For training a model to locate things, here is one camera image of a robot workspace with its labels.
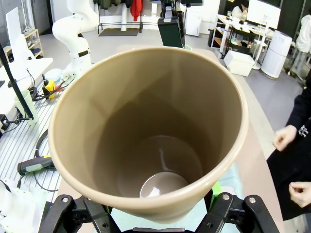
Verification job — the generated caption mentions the wooden shoe rack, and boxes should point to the wooden shoe rack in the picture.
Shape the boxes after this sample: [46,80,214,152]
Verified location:
[0,29,45,64]

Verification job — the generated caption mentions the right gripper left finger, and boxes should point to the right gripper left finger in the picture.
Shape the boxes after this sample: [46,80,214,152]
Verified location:
[38,194,122,233]

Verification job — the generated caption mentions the yellow emergency stop box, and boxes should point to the yellow emergency stop box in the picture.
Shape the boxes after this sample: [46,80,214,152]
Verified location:
[42,74,57,100]

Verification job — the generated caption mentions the white foam board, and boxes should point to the white foam board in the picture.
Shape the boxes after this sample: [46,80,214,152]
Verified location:
[5,6,36,81]

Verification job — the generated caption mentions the black camera stand pole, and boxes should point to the black camera stand pole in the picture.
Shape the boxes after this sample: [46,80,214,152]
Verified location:
[0,43,35,121]

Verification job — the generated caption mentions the person in white jacket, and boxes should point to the person in white jacket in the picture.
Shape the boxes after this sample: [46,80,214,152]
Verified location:
[294,14,311,53]

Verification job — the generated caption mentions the white table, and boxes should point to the white table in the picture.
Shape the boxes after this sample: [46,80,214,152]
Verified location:
[0,57,54,115]

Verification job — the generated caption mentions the person's left hand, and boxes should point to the person's left hand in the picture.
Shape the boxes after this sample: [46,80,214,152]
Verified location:
[289,181,311,209]

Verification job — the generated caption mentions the black device cable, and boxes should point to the black device cable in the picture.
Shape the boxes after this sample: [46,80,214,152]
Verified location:
[33,128,62,193]

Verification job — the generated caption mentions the white storage box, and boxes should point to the white storage box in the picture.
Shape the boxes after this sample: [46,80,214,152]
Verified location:
[223,50,256,77]

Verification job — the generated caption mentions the light blue bowl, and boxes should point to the light blue bowl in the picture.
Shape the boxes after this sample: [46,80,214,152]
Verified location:
[45,68,63,82]

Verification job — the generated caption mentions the white computer monitor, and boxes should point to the white computer monitor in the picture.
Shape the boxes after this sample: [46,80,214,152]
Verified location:
[246,0,282,30]

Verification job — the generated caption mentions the grey handheld enabling device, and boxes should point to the grey handheld enabling device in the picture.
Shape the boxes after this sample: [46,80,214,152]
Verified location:
[17,155,55,175]

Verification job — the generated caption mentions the seated person at desk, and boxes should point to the seated person at desk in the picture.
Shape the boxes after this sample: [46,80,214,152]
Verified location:
[231,0,250,19]

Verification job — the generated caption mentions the person in black clothes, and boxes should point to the person in black clothes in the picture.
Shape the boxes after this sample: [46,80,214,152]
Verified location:
[266,143,311,222]

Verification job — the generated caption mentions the white pillar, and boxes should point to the white pillar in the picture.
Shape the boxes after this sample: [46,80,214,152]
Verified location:
[120,3,129,32]

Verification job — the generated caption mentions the brown tall cup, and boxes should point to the brown tall cup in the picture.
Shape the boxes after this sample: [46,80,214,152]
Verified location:
[48,47,249,225]

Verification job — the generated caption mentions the person's right hand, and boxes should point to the person's right hand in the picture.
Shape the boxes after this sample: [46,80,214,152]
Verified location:
[272,124,298,152]

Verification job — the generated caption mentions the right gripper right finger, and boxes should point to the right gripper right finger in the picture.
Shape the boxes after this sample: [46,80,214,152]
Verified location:
[194,181,280,233]

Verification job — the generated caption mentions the red hanging garment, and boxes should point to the red hanging garment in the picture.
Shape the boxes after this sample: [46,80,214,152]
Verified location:
[129,0,143,23]

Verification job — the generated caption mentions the person's right forearm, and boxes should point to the person's right forearm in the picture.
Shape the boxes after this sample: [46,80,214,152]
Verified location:
[286,86,311,148]

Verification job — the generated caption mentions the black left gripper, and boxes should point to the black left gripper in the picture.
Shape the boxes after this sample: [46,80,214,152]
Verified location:
[157,0,194,51]

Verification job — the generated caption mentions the small white air purifier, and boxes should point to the small white air purifier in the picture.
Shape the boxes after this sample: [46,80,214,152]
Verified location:
[185,10,203,37]

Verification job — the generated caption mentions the cluttered shelf desk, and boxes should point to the cluttered shelf desk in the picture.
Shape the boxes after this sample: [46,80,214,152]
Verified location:
[207,14,269,60]

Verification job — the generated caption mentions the black floor mat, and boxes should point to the black floor mat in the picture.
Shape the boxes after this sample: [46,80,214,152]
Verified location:
[98,28,140,37]

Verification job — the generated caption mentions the aluminium slotted base plate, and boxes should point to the aluminium slotted base plate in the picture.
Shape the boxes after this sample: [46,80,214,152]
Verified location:
[0,96,64,195]

